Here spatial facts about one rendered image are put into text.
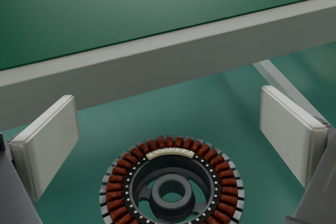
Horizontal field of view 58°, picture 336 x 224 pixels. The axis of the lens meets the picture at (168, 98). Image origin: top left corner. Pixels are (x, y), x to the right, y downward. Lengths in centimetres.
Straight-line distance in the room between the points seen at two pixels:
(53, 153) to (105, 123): 105
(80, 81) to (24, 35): 8
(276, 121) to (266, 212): 86
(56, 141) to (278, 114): 12
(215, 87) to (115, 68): 107
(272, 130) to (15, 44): 23
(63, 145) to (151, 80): 14
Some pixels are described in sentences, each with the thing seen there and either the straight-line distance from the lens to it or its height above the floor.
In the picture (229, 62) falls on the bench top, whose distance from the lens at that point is 32.
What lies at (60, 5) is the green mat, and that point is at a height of 75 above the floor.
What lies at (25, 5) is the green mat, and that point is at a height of 75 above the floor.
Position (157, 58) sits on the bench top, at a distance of 28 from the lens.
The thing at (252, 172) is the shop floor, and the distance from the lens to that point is 108.
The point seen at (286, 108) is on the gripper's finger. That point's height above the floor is 79.
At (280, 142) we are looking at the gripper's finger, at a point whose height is 78.
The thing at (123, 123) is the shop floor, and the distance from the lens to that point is 120.
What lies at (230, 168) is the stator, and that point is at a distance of 26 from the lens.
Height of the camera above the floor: 91
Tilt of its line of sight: 46 degrees down
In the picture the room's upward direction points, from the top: 3 degrees counter-clockwise
